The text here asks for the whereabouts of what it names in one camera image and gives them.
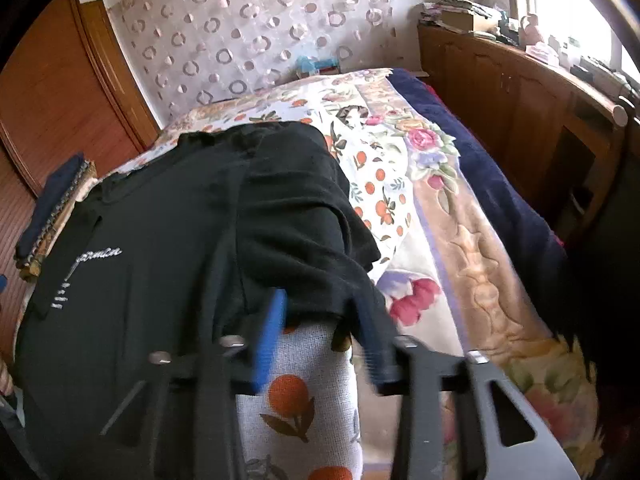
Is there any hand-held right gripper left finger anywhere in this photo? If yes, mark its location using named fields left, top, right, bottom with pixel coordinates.
left=97, top=287, right=291, bottom=480

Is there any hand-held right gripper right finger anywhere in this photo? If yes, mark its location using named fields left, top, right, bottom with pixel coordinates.
left=350, top=302, right=581, bottom=480

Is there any black t-shirt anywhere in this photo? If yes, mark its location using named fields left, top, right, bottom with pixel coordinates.
left=12, top=122, right=396, bottom=480

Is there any stack of folded clothes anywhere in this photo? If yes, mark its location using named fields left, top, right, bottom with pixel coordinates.
left=15, top=160, right=98, bottom=281

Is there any orange-print white bed sheet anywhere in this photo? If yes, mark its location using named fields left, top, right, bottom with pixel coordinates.
left=102, top=80, right=418, bottom=480

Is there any floral beige blanket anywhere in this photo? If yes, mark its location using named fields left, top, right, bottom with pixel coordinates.
left=350, top=67, right=606, bottom=480

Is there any navy blue blanket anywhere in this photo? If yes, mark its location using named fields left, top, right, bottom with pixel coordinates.
left=390, top=72, right=571, bottom=261

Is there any dark cloth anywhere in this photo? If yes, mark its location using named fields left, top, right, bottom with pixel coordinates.
left=550, top=125, right=640, bottom=466

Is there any navy folded cloth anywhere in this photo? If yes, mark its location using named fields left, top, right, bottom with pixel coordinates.
left=15, top=152, right=86, bottom=261

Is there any teal plastic toy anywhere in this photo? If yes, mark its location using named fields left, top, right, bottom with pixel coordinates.
left=295, top=55, right=341, bottom=78

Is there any brown wooden cabinet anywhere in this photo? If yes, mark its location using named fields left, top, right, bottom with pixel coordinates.
left=417, top=22, right=631, bottom=241

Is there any brown wooden wardrobe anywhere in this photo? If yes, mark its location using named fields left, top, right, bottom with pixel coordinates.
left=0, top=0, right=161, bottom=361

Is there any stack of books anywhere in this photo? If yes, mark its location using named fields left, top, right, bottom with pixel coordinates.
left=420, top=0, right=506, bottom=36

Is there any pink figurine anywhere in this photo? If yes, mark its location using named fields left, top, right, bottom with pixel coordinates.
left=517, top=12, right=546, bottom=48

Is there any bright window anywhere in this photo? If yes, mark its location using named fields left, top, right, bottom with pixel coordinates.
left=505, top=0, right=626, bottom=71

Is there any circle-patterned wall cloth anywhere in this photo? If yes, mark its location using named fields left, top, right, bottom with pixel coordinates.
left=107, top=0, right=426, bottom=131

